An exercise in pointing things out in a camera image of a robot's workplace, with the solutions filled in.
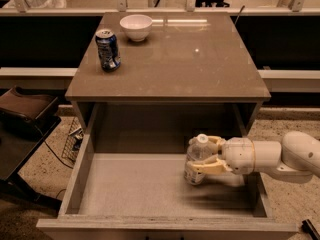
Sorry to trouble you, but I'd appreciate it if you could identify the blue soda can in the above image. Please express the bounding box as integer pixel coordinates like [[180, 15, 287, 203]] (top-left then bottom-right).
[[95, 29, 121, 72]]

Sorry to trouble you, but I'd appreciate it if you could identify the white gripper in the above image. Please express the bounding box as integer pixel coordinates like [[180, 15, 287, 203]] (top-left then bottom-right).
[[187, 135, 255, 175]]

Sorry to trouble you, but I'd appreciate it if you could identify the black object bottom right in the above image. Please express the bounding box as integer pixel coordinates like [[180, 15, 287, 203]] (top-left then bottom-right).
[[302, 219, 320, 240]]

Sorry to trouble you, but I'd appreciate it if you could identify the wire mesh basket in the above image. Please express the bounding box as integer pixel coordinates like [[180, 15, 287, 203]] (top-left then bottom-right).
[[62, 117, 84, 164]]

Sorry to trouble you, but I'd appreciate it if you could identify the clear plastic water bottle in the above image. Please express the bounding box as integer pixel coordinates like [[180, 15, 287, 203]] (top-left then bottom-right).
[[184, 134, 214, 185]]

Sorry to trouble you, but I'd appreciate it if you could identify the dark office chair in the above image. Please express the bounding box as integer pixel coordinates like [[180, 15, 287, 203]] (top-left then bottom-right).
[[0, 86, 61, 212]]

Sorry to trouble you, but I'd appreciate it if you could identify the open grey top drawer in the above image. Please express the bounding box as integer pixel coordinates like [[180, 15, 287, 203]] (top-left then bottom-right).
[[37, 103, 297, 240]]

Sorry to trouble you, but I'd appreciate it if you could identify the black floor cable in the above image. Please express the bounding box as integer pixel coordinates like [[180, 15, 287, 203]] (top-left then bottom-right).
[[35, 127, 74, 200]]

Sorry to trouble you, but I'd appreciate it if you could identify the brown counter cabinet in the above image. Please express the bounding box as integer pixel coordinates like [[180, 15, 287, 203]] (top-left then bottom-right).
[[66, 12, 270, 128]]

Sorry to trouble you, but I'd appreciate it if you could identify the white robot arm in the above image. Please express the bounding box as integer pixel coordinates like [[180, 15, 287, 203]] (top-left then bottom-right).
[[186, 131, 320, 183]]

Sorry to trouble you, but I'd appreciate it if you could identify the white ceramic bowl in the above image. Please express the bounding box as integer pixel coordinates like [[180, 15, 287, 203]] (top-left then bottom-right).
[[120, 14, 152, 42]]

